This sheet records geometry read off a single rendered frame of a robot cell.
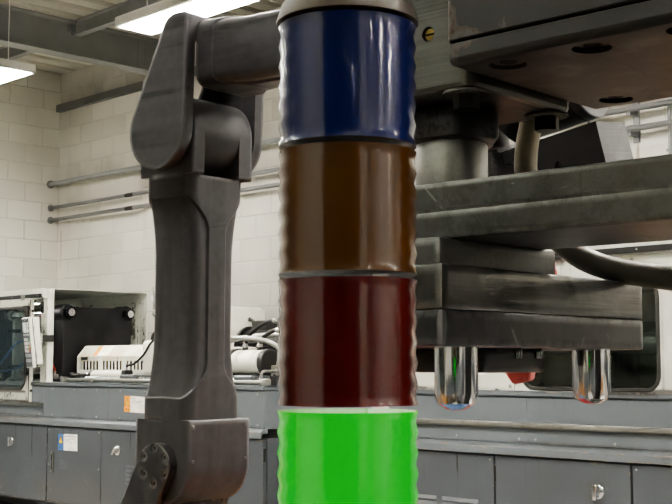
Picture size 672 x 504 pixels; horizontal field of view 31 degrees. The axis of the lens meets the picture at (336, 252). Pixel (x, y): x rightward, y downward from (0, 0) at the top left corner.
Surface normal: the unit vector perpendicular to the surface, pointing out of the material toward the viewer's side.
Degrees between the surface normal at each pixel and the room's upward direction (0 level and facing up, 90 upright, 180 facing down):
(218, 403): 90
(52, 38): 90
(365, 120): 104
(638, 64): 180
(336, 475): 76
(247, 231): 90
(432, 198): 90
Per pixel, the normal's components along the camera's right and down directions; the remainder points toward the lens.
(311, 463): -0.50, 0.17
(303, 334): -0.60, -0.31
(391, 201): 0.58, -0.32
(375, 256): 0.36, 0.16
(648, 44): 0.00, 1.00
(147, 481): -0.64, -0.07
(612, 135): 0.77, -0.23
